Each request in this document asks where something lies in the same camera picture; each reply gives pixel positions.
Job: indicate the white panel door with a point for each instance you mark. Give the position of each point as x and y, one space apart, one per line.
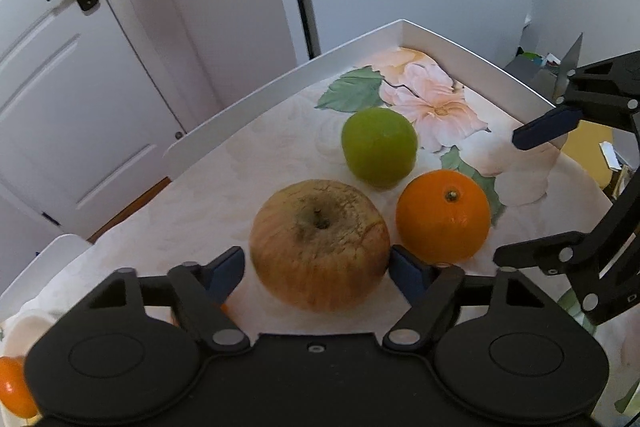
75 97

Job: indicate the wrinkled red yellow apple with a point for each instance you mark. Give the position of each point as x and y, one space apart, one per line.
320 244

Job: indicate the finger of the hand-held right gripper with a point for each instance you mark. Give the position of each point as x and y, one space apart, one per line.
545 253
547 124

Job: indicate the wide orange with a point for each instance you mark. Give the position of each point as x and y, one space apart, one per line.
12 387

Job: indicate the white rimmed tray table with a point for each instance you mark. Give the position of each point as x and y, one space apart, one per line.
280 82

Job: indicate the small green apple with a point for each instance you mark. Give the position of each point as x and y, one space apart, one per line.
379 147

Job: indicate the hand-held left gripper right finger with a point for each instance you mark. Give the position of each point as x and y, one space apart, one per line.
407 274

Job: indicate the large round orange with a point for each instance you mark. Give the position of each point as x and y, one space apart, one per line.
442 217

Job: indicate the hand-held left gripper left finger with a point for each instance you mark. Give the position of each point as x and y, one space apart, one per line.
227 274

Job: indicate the yellow flat item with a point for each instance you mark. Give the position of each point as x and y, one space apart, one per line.
590 154

